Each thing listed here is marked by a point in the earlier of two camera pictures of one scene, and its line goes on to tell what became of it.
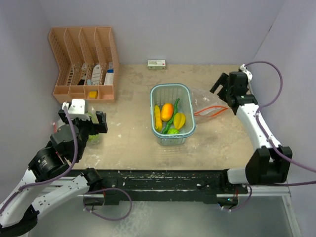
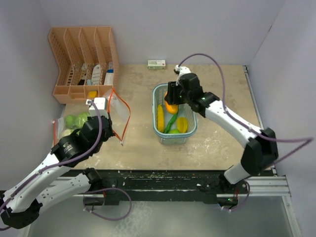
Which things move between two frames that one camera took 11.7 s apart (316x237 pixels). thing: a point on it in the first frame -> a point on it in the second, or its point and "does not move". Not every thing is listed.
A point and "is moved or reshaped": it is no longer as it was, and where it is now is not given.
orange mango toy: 166,111 -> 172,109
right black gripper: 223,80 -> 171,97
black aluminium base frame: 166,184 does not move
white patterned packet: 96,75 does not move
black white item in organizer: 82,81 does not move
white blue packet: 109,75 does not move
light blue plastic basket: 173,113 does not move
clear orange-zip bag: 206,105 is moved or reshaped
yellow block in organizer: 93,94 does not move
